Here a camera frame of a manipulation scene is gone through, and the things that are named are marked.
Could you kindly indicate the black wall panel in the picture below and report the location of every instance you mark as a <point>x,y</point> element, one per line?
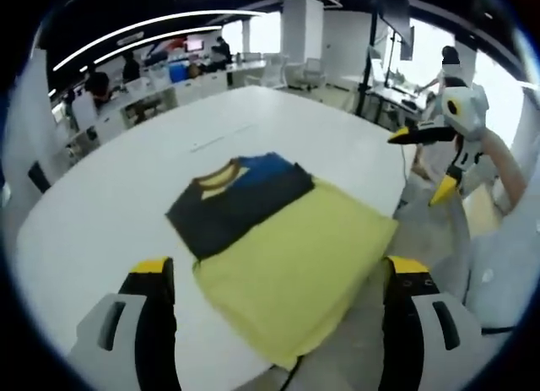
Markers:
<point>39,176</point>

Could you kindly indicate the white storage counter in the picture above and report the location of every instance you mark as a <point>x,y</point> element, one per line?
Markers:
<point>190,91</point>

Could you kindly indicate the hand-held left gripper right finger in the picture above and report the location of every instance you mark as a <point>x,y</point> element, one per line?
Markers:
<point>401,323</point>

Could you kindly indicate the blue storage box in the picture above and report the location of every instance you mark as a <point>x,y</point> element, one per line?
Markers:
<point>177,73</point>

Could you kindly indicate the white display screen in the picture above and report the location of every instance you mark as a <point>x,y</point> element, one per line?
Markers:
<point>377,72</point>

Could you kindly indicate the thin black stand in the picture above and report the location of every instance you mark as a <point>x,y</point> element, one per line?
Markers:
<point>394,61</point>

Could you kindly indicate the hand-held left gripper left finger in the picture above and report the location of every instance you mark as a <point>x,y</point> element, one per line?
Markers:
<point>147,323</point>

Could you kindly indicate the black stand pole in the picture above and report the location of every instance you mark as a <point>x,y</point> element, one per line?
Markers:
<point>366,70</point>

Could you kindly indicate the white square pillar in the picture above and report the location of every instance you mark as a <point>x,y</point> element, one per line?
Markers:
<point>301,36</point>

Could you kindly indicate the large black monitor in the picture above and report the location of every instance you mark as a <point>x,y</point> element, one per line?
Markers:
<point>394,11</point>

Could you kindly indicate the white office chair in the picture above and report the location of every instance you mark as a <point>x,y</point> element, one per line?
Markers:
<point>310,73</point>
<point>274,72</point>

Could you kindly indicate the small black monitor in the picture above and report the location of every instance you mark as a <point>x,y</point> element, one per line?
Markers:
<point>408,45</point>

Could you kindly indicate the person's white clothing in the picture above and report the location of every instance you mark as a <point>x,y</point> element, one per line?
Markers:
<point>498,260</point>

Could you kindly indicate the red white wall screen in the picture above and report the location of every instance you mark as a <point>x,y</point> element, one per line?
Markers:
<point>194,45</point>

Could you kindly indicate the white desk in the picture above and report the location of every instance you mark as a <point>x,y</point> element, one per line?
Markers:
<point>396,94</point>

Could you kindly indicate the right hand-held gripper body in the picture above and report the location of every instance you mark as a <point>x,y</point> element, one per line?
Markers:
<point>468,112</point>

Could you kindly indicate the ceiling light strip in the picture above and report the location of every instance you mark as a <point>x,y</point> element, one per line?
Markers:
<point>169,35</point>
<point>190,18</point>

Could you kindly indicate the yellow blue grey garment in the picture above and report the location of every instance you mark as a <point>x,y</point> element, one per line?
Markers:
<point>295,260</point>

